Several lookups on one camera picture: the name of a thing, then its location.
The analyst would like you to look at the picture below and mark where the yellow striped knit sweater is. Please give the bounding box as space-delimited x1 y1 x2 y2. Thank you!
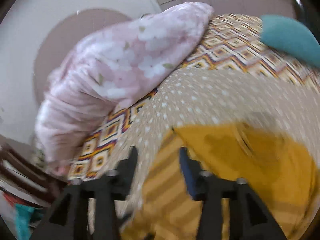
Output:
121 122 319 239

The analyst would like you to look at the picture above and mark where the dark wooden chair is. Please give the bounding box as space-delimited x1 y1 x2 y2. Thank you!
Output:
1 144 68 204

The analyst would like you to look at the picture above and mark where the beige dotted quilt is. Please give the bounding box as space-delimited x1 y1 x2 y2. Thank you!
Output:
100 68 319 235

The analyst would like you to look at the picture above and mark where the pink floral comforter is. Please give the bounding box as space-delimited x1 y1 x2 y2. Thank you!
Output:
35 2 214 177

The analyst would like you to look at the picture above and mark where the round mauve headboard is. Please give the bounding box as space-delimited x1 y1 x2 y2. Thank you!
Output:
33 9 131 104

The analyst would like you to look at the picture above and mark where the colourful diamond pattern blanket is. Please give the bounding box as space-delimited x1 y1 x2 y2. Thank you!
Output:
68 14 319 179

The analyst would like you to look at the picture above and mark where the teal pillow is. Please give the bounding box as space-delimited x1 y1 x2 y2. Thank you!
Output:
260 15 319 68

